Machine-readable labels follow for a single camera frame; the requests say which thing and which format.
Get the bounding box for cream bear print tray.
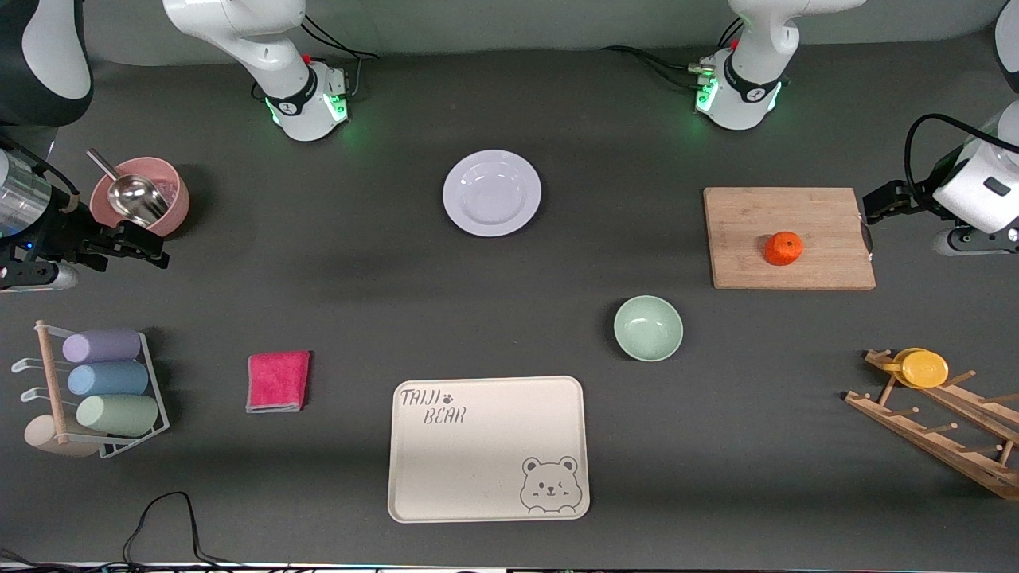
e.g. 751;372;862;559
387;376;591;524

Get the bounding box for light green bowl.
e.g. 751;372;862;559
613;295;685;363

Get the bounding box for metal scoop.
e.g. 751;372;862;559
86;149;171;228

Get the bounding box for blue cup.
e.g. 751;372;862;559
67;362;150;397

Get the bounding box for orange fruit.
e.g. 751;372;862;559
765;232;804;267

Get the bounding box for beige cup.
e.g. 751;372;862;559
24;415;100;458

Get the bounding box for white wire cup rack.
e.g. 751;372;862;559
11;320;171;460

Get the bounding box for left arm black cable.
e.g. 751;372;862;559
904;114;1019;216

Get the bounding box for wooden cutting board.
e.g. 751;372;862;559
704;187;877;290

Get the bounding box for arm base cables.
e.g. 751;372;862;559
601;18;745;92
299;14;381;100

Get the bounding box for yellow cup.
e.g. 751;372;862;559
892;348;950;389

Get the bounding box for pink folded cloth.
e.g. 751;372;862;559
245;350;312;414

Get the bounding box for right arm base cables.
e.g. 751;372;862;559
299;14;381;100

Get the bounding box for black cable loop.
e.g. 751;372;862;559
121;491;240;573

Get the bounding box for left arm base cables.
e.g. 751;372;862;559
601;18;745;92

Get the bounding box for pink bowl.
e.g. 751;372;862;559
89;157;191;240

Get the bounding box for purple cup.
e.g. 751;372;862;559
62;329;143;364

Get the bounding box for white round plate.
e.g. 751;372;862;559
443;150;543;238

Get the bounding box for wooden peg drying rack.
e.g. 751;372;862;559
844;349;1019;502

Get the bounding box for green cup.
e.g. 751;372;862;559
76;394;160;438

